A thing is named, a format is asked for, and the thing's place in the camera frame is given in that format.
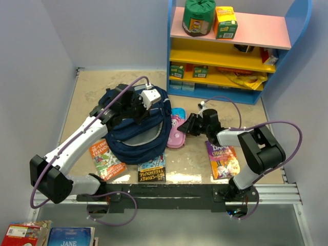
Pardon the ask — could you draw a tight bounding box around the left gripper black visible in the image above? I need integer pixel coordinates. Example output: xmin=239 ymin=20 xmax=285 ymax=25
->
xmin=122 ymin=94 xmax=153 ymax=125

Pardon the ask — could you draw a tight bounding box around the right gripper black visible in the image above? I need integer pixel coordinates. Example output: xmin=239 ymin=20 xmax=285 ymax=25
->
xmin=177 ymin=114 xmax=210 ymax=137

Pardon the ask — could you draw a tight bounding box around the pink blue pencil case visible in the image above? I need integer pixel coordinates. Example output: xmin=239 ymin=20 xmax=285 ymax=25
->
xmin=167 ymin=108 xmax=186 ymax=149

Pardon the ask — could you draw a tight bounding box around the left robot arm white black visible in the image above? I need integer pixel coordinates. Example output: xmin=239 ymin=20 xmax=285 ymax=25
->
xmin=30 ymin=84 xmax=161 ymax=208

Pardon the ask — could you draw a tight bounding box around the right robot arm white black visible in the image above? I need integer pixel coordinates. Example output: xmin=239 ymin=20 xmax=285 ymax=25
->
xmin=177 ymin=109 xmax=286 ymax=201

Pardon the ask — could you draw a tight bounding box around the yellow snack bag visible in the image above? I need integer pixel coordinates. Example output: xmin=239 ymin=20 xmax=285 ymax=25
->
xmin=216 ymin=67 xmax=268 ymax=90

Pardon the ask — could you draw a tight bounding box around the purple Roald Dahl book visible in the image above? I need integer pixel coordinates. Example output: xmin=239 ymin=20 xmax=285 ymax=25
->
xmin=205 ymin=141 xmax=240 ymax=180

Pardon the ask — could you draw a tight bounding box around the black 169-storey treehouse book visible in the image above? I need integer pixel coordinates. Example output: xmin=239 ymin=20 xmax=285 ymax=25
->
xmin=138 ymin=152 xmax=166 ymax=182

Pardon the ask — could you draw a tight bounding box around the left small green box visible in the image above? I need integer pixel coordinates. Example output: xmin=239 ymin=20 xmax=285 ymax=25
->
xmin=169 ymin=61 xmax=185 ymax=78

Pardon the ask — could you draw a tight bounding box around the small green box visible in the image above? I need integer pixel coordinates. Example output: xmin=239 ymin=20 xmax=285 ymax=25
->
xmin=169 ymin=61 xmax=185 ymax=78
xmin=193 ymin=65 xmax=209 ymax=78

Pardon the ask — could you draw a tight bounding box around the right small green box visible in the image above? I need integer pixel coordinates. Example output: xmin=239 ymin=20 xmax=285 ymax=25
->
xmin=193 ymin=65 xmax=209 ymax=78

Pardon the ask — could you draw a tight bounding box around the orange 78-storey treehouse book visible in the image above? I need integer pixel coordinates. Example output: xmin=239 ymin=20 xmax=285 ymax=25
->
xmin=89 ymin=140 xmax=128 ymax=181

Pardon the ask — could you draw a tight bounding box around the colourful blue toy shelf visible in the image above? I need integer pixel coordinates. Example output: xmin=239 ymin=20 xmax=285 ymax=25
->
xmin=167 ymin=1 xmax=313 ymax=105

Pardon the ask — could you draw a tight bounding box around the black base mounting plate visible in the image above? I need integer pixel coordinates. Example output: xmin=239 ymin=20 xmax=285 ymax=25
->
xmin=76 ymin=182 xmax=259 ymax=214

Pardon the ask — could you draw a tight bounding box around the red white packet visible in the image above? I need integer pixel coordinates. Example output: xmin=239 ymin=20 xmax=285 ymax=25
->
xmin=259 ymin=47 xmax=279 ymax=66

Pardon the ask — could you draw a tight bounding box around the orange green carton box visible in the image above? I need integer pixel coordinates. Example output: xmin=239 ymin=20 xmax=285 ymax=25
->
xmin=213 ymin=6 xmax=238 ymax=39

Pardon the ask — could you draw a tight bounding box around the green wrapped tissue roll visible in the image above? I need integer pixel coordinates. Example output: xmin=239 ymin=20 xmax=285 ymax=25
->
xmin=182 ymin=0 xmax=216 ymax=37

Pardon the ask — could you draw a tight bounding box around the blue Jane book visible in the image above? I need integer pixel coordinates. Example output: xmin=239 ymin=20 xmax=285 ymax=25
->
xmin=47 ymin=227 xmax=99 ymax=246

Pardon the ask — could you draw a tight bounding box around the red book bottom left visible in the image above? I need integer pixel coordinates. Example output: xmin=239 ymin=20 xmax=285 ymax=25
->
xmin=1 ymin=220 xmax=53 ymax=246

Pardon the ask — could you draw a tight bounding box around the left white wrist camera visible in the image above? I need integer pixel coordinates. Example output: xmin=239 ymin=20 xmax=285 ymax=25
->
xmin=141 ymin=89 xmax=161 ymax=110

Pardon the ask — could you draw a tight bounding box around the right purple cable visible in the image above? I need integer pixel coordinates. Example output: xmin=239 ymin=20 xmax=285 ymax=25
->
xmin=201 ymin=96 xmax=303 ymax=220

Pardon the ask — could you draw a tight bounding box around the aluminium rail frame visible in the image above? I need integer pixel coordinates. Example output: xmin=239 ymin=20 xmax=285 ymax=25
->
xmin=29 ymin=69 xmax=310 ymax=245

